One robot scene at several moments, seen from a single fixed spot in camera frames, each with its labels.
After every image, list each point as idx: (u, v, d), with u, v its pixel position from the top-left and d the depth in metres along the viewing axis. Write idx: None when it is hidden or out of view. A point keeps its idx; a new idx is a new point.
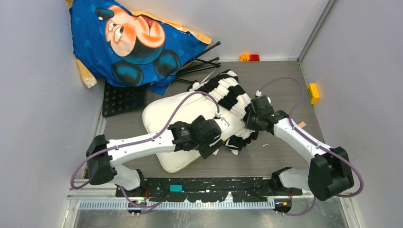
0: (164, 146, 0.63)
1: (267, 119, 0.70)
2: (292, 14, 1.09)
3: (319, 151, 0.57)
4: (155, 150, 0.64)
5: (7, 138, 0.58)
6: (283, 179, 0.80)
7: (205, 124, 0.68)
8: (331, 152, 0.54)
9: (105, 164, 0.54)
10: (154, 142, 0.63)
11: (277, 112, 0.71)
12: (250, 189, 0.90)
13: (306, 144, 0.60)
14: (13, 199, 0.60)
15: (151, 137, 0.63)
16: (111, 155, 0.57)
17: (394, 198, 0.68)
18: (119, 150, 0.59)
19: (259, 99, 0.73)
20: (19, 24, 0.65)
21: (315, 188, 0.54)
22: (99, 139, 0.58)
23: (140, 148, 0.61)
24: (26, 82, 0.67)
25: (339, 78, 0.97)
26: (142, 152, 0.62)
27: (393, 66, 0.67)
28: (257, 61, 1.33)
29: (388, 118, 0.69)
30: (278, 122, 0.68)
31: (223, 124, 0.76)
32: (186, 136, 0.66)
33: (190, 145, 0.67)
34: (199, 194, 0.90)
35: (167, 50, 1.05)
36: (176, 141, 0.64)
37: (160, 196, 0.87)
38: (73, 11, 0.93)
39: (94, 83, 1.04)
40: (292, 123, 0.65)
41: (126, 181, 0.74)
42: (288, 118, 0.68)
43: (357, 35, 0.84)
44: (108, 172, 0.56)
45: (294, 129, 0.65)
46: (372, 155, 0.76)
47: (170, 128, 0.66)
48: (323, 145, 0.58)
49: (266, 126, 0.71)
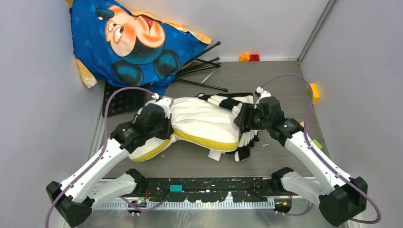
0: (116, 155, 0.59)
1: (278, 129, 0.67)
2: (291, 14, 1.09)
3: (339, 181, 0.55)
4: (111, 164, 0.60)
5: (8, 137, 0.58)
6: (285, 182, 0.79)
7: (143, 113, 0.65)
8: (350, 183, 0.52)
9: (70, 203, 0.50)
10: (103, 159, 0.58)
11: (289, 122, 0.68)
12: (250, 189, 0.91)
13: (325, 171, 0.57)
14: (13, 198, 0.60)
15: (99, 156, 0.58)
16: (70, 194, 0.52)
17: (394, 198, 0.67)
18: (75, 185, 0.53)
19: (271, 103, 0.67)
20: (20, 24, 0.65)
21: (327, 212, 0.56)
22: (51, 187, 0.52)
23: (97, 171, 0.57)
24: (27, 82, 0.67)
25: (339, 77, 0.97)
26: (103, 170, 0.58)
27: (393, 65, 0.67)
28: (257, 61, 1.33)
29: (387, 116, 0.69)
30: (292, 136, 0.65)
31: (165, 101, 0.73)
32: (131, 134, 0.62)
33: (141, 140, 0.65)
34: (199, 194, 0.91)
35: (167, 50, 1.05)
36: (122, 146, 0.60)
37: (160, 196, 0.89)
38: (73, 11, 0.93)
39: (94, 83, 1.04)
40: (310, 142, 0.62)
41: (117, 193, 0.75)
42: (302, 131, 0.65)
43: (357, 35, 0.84)
44: (82, 206, 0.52)
45: (311, 148, 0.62)
46: (372, 155, 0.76)
47: (112, 136, 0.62)
48: (342, 174, 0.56)
49: (277, 136, 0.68)
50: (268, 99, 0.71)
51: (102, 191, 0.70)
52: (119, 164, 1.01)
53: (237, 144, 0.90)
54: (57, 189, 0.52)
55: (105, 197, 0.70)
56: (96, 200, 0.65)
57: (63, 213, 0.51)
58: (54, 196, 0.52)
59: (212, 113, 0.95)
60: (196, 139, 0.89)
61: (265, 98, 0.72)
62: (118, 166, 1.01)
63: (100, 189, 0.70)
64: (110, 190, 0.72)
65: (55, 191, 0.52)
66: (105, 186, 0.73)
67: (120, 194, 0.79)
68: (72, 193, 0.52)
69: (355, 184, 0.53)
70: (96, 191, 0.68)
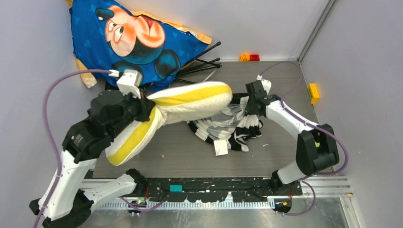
0: (74, 170, 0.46)
1: (260, 102, 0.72)
2: (291, 14, 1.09)
3: (306, 128, 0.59)
4: (78, 175, 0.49)
5: (7, 137, 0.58)
6: (282, 175, 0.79)
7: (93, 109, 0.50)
8: (318, 128, 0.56)
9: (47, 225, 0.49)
10: (63, 179, 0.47)
11: (270, 96, 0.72)
12: (250, 189, 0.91)
13: (295, 122, 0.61)
14: (13, 198, 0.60)
15: (57, 175, 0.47)
16: (47, 214, 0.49)
17: (394, 198, 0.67)
18: (50, 206, 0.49)
19: (254, 82, 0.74)
20: (19, 25, 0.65)
21: (301, 162, 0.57)
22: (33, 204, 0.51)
23: (60, 192, 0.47)
24: (27, 82, 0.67)
25: (339, 77, 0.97)
26: (71, 186, 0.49)
27: (392, 66, 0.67)
28: (257, 61, 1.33)
29: (387, 117, 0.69)
30: (270, 104, 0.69)
31: (129, 80, 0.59)
32: (84, 138, 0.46)
33: (102, 143, 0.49)
34: (199, 194, 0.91)
35: (167, 50, 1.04)
36: (76, 159, 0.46)
37: (160, 196, 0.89)
38: (73, 11, 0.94)
39: (94, 83, 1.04)
40: (283, 104, 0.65)
41: (116, 193, 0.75)
42: (280, 100, 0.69)
43: (357, 35, 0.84)
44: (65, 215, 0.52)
45: (285, 110, 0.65)
46: (372, 155, 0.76)
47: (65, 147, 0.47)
48: (310, 122, 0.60)
49: (259, 109, 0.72)
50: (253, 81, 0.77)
51: (101, 192, 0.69)
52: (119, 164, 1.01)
53: (228, 88, 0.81)
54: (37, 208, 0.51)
55: (104, 198, 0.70)
56: (96, 201, 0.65)
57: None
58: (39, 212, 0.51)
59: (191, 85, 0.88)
60: (187, 98, 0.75)
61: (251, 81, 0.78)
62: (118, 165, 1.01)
63: (99, 190, 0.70)
64: (110, 192, 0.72)
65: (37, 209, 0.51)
66: (104, 187, 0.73)
67: (120, 194, 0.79)
68: (48, 214, 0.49)
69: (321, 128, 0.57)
70: (95, 192, 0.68)
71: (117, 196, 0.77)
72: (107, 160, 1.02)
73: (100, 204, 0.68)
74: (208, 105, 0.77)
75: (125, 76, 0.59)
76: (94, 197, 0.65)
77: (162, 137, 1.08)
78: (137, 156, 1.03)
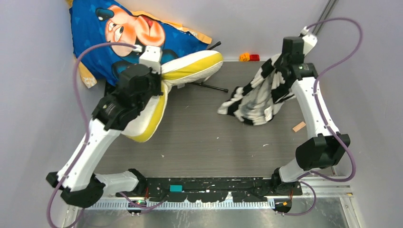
0: (103, 137, 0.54)
1: (292, 69, 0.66)
2: (292, 14, 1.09)
3: (325, 131, 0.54)
4: (103, 145, 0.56)
5: (7, 137, 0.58)
6: (282, 173, 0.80)
7: (122, 82, 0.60)
8: (336, 135, 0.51)
9: (67, 194, 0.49)
10: (91, 145, 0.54)
11: (306, 65, 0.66)
12: (250, 189, 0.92)
13: (316, 119, 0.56)
14: (13, 198, 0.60)
15: (85, 142, 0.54)
16: (67, 185, 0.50)
17: (395, 198, 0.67)
18: (70, 176, 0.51)
19: (295, 42, 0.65)
20: (19, 24, 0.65)
21: (302, 154, 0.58)
22: (49, 179, 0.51)
23: (86, 157, 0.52)
24: (27, 82, 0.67)
25: (339, 77, 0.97)
26: (95, 156, 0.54)
27: (393, 66, 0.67)
28: (257, 60, 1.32)
29: (388, 117, 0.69)
30: (302, 79, 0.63)
31: (153, 54, 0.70)
32: (115, 108, 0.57)
33: (130, 113, 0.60)
34: (199, 193, 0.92)
35: (167, 50, 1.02)
36: (107, 127, 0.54)
37: (159, 195, 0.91)
38: (73, 11, 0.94)
39: (94, 83, 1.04)
40: (316, 89, 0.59)
41: (122, 185, 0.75)
42: (315, 78, 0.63)
43: (357, 35, 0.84)
44: (83, 190, 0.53)
45: (314, 96, 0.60)
46: (372, 155, 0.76)
47: (95, 117, 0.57)
48: (332, 127, 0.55)
49: (288, 75, 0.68)
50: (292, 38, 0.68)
51: (111, 179, 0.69)
52: (119, 163, 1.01)
53: (221, 56, 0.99)
54: (55, 180, 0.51)
55: (112, 186, 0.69)
56: (107, 185, 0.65)
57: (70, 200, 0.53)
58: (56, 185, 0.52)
59: None
60: (193, 69, 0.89)
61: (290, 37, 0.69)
62: (118, 165, 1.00)
63: (108, 177, 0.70)
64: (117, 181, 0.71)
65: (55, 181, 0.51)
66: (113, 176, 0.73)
67: (121, 191, 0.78)
68: (67, 185, 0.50)
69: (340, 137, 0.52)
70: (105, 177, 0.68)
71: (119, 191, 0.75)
72: (107, 160, 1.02)
73: (108, 191, 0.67)
74: (208, 72, 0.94)
75: (148, 52, 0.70)
76: (105, 181, 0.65)
77: (162, 137, 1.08)
78: (138, 156, 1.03)
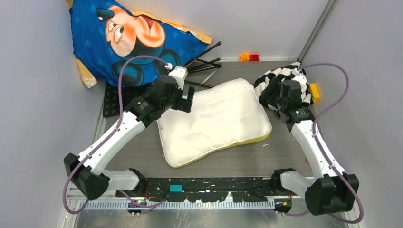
0: (133, 126, 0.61)
1: (290, 114, 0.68)
2: (291, 14, 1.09)
3: (330, 172, 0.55)
4: (128, 136, 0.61)
5: (7, 137, 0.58)
6: (283, 179, 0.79)
7: (156, 86, 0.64)
8: (341, 176, 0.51)
9: (88, 175, 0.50)
10: (119, 131, 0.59)
11: (303, 109, 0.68)
12: (250, 189, 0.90)
13: (320, 160, 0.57)
14: (13, 197, 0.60)
15: (115, 128, 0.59)
16: (88, 164, 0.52)
17: (394, 199, 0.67)
18: (93, 156, 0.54)
19: (292, 89, 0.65)
20: (19, 25, 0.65)
21: (310, 197, 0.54)
22: (68, 160, 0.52)
23: (113, 142, 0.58)
24: (27, 83, 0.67)
25: (339, 77, 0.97)
26: (116, 145, 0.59)
27: (392, 66, 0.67)
28: (257, 60, 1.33)
29: (387, 118, 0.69)
30: (301, 122, 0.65)
31: (179, 72, 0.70)
32: (146, 107, 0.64)
33: (157, 113, 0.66)
34: (199, 194, 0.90)
35: (167, 50, 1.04)
36: (139, 118, 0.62)
37: (160, 196, 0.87)
38: (73, 11, 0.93)
39: (94, 83, 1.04)
40: (315, 130, 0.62)
41: (125, 181, 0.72)
42: (312, 121, 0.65)
43: (357, 35, 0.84)
44: (99, 176, 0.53)
45: (314, 137, 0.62)
46: (371, 156, 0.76)
47: (129, 109, 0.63)
48: (337, 167, 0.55)
49: (287, 120, 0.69)
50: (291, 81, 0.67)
51: (114, 174, 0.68)
52: (119, 163, 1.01)
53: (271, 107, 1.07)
54: (75, 160, 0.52)
55: (117, 181, 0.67)
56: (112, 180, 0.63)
57: (82, 185, 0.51)
58: (72, 167, 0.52)
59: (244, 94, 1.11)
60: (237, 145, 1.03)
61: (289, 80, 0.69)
62: (118, 165, 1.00)
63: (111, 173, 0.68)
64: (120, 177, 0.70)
65: (74, 162, 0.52)
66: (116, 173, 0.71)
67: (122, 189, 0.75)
68: (89, 164, 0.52)
69: (347, 179, 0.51)
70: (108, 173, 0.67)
71: (120, 189, 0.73)
72: None
73: (112, 187, 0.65)
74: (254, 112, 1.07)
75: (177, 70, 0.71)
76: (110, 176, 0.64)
77: None
78: (138, 156, 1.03)
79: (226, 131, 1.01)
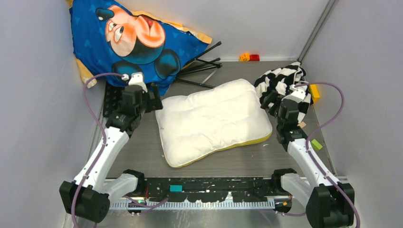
0: (119, 137, 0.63)
1: (283, 135, 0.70)
2: (291, 14, 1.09)
3: (325, 182, 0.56)
4: (117, 148, 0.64)
5: (7, 137, 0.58)
6: (283, 182, 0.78)
7: (124, 98, 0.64)
8: (337, 186, 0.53)
9: (91, 193, 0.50)
10: (108, 146, 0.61)
11: (296, 129, 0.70)
12: (250, 189, 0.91)
13: (315, 171, 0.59)
14: (14, 197, 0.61)
15: (103, 144, 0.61)
16: (88, 184, 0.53)
17: (394, 199, 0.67)
18: (91, 175, 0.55)
19: (291, 112, 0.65)
20: (19, 25, 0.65)
21: (310, 212, 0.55)
22: (65, 187, 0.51)
23: (106, 156, 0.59)
24: (28, 83, 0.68)
25: (339, 77, 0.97)
26: (109, 159, 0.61)
27: (392, 66, 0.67)
28: (257, 60, 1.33)
29: (387, 118, 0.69)
30: (294, 140, 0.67)
31: (137, 78, 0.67)
32: (125, 118, 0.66)
33: (136, 120, 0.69)
34: (199, 193, 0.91)
35: (167, 50, 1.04)
36: (122, 129, 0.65)
37: (160, 195, 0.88)
38: (73, 11, 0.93)
39: (94, 83, 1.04)
40: (308, 145, 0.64)
41: (123, 188, 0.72)
42: (306, 138, 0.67)
43: (357, 35, 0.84)
44: (101, 194, 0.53)
45: (308, 152, 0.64)
46: (371, 156, 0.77)
47: (109, 125, 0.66)
48: (331, 176, 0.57)
49: (282, 140, 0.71)
50: (290, 104, 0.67)
51: (111, 186, 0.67)
52: (120, 163, 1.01)
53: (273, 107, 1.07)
54: (73, 185, 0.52)
55: (116, 192, 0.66)
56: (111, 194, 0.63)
57: (86, 206, 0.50)
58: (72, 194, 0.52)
59: (246, 93, 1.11)
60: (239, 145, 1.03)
61: (287, 100, 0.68)
62: (118, 165, 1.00)
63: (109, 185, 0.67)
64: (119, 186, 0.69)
65: (71, 188, 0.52)
66: (113, 182, 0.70)
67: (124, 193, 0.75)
68: (89, 183, 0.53)
69: (342, 189, 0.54)
70: (106, 187, 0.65)
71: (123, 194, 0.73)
72: None
73: (113, 199, 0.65)
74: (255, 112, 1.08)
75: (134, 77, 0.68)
76: (107, 191, 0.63)
77: None
78: (138, 156, 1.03)
79: (225, 132, 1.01)
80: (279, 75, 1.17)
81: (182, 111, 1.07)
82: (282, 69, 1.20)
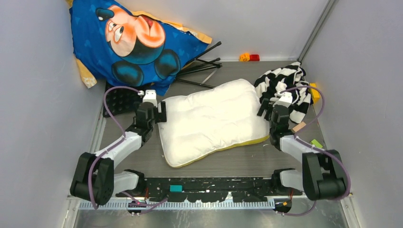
0: (136, 138, 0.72)
1: (275, 137, 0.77)
2: (292, 14, 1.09)
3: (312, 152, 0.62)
4: (130, 148, 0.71)
5: (7, 137, 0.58)
6: (283, 177, 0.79)
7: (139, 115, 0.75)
8: (324, 151, 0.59)
9: (108, 163, 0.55)
10: (128, 140, 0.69)
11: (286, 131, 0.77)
12: (250, 189, 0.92)
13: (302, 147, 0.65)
14: (13, 197, 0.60)
15: (123, 137, 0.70)
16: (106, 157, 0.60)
17: (394, 199, 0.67)
18: (110, 153, 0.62)
19: (282, 115, 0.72)
20: (19, 25, 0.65)
21: (307, 188, 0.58)
22: (85, 155, 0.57)
23: (124, 146, 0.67)
24: (27, 83, 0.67)
25: (339, 77, 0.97)
26: (124, 151, 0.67)
27: (393, 66, 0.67)
28: (257, 60, 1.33)
29: (387, 118, 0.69)
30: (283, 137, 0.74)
31: (151, 95, 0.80)
32: (140, 130, 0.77)
33: (149, 132, 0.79)
34: (198, 193, 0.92)
35: (167, 50, 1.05)
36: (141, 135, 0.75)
37: (160, 196, 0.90)
38: (73, 11, 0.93)
39: (94, 83, 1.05)
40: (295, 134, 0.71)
41: (125, 183, 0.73)
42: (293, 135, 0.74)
43: (358, 35, 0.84)
44: (113, 172, 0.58)
45: (297, 139, 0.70)
46: (372, 156, 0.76)
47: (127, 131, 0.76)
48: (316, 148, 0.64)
49: (274, 142, 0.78)
50: (281, 109, 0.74)
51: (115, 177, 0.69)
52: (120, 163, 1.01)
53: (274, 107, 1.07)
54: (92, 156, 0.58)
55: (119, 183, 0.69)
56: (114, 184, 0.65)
57: (98, 178, 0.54)
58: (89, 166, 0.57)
59: (245, 93, 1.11)
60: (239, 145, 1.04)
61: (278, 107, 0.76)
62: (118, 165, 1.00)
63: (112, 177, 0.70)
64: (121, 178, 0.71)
65: (91, 157, 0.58)
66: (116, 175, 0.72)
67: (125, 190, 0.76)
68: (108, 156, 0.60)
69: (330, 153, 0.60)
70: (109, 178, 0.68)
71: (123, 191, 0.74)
72: None
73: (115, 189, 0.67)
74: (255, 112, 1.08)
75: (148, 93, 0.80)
76: None
77: None
78: (138, 156, 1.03)
79: (225, 132, 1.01)
80: (279, 75, 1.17)
81: (182, 111, 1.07)
82: (282, 69, 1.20)
